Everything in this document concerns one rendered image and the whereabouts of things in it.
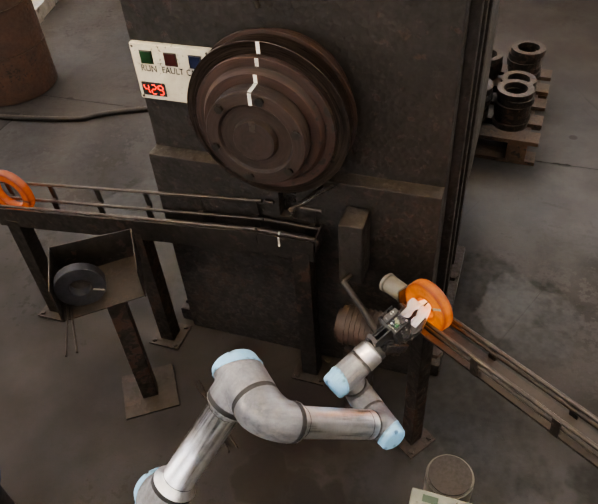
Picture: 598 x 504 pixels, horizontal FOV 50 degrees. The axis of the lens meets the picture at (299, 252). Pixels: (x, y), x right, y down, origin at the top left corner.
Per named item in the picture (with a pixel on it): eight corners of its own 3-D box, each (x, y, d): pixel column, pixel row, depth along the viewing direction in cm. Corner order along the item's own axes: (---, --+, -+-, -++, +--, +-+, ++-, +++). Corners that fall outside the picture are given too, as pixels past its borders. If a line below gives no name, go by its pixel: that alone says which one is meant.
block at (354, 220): (347, 258, 213) (346, 202, 196) (370, 263, 211) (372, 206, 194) (338, 281, 206) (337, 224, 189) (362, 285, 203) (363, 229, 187)
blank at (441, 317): (426, 324, 186) (417, 330, 185) (406, 276, 183) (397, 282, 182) (461, 329, 172) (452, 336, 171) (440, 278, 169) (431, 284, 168)
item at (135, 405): (108, 380, 251) (47, 247, 202) (174, 363, 256) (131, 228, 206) (112, 424, 237) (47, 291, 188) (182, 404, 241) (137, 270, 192)
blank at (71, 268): (50, 297, 198) (50, 305, 196) (56, 259, 189) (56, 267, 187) (101, 300, 205) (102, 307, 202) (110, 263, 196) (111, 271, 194)
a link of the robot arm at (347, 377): (327, 387, 174) (317, 373, 168) (357, 360, 176) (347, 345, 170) (345, 406, 169) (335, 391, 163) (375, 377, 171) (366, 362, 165)
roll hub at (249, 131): (221, 166, 184) (205, 77, 165) (313, 180, 177) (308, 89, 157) (213, 177, 180) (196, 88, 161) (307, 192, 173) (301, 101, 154)
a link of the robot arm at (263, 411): (270, 419, 133) (417, 425, 164) (248, 383, 141) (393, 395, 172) (244, 459, 137) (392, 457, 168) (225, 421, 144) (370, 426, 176)
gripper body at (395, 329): (412, 319, 167) (379, 350, 165) (417, 334, 173) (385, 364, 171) (392, 302, 171) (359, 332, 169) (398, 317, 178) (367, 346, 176)
